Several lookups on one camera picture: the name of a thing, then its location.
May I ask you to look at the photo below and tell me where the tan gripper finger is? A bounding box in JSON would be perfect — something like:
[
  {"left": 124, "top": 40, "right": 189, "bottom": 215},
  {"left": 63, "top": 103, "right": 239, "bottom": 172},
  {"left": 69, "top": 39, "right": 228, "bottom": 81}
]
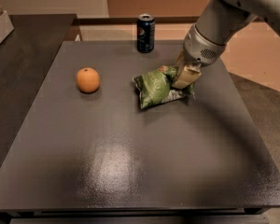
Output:
[
  {"left": 175, "top": 51, "right": 185, "bottom": 75},
  {"left": 172, "top": 64, "right": 202, "bottom": 90}
]

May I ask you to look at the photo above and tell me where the green jalapeno chip bag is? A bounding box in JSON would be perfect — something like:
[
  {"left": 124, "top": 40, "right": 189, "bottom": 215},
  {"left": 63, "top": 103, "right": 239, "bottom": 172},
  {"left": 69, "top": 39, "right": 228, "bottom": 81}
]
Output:
[{"left": 133, "top": 65, "right": 194, "bottom": 109}]

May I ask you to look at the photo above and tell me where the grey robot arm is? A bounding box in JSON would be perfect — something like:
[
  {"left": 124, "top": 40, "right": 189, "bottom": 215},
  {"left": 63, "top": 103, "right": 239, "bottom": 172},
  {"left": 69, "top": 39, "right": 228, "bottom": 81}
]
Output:
[{"left": 172, "top": 0, "right": 280, "bottom": 90}]

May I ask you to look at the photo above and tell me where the dark blue soda can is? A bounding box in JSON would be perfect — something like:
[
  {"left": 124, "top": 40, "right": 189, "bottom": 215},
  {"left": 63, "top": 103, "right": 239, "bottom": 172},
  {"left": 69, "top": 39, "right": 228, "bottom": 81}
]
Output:
[{"left": 137, "top": 14, "right": 155, "bottom": 53}]

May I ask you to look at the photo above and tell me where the orange fruit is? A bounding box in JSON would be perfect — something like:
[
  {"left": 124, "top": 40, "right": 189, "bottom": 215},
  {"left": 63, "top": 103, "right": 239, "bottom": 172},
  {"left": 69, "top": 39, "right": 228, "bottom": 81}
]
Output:
[{"left": 76, "top": 67, "right": 101, "bottom": 93}]

